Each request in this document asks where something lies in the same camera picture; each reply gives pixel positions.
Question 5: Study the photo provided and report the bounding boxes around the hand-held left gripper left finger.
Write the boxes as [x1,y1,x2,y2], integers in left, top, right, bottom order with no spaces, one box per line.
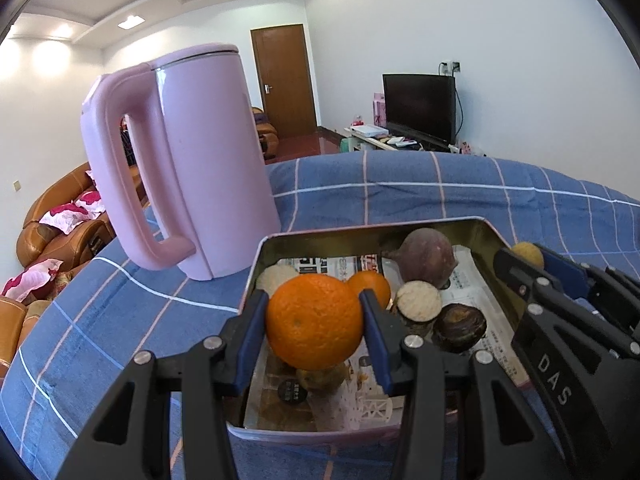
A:
[57,289,271,480]

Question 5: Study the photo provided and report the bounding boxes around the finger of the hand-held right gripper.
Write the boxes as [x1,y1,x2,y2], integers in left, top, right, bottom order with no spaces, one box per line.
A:
[492,247,640,466]
[542,247,640,343]

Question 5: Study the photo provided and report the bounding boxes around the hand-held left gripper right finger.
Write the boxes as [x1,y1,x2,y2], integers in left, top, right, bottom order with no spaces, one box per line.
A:
[357,289,566,480]

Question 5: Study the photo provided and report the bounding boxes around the small yellow fruit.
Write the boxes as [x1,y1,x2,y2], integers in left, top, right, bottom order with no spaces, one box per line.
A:
[295,362,348,395]
[510,241,545,270]

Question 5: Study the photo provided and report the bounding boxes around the medium orange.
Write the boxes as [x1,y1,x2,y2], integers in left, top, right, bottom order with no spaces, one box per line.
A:
[346,270,392,311]

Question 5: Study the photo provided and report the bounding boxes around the large orange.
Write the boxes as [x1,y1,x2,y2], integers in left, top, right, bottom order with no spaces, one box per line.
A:
[265,273,365,370]

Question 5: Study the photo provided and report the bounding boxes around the dark brown water chestnut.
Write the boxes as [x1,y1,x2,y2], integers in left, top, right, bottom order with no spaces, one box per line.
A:
[431,302,488,355]

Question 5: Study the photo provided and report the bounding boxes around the dark purple passion fruit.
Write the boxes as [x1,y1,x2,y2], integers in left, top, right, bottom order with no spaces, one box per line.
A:
[382,227,458,291]

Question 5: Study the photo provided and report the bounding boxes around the pink tin box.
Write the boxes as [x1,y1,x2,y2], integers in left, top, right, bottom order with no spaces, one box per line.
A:
[225,216,538,448]

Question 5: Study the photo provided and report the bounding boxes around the printed paper leaflet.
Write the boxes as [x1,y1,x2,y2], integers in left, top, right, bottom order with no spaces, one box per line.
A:
[245,245,531,433]

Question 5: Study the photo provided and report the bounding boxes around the blue checked blanket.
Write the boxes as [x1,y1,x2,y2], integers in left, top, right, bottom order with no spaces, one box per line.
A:
[0,150,640,480]

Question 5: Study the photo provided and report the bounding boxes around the pink electric kettle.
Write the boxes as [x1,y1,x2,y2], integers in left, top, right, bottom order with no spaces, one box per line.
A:
[80,42,282,281]

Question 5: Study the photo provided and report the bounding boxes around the black television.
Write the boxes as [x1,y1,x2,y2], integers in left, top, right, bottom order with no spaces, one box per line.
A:
[382,73,457,146]

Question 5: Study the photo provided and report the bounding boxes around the brown leather armchair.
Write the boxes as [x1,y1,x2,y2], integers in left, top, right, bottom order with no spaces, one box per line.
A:
[252,106,280,161]

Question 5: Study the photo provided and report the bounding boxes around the white television stand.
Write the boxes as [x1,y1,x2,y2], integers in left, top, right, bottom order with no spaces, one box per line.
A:
[340,125,451,153]

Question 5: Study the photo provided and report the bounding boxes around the brown leather sofa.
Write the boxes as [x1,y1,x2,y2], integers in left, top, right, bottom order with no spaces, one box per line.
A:
[0,162,116,376]

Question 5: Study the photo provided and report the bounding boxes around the pink floral cushion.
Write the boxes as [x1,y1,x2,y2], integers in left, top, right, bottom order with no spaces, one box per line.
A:
[39,200,103,233]
[2,259,63,298]
[75,170,107,208]

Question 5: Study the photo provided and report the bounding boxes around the brown wooden door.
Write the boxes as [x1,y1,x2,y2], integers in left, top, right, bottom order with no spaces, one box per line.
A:
[250,24,319,140]

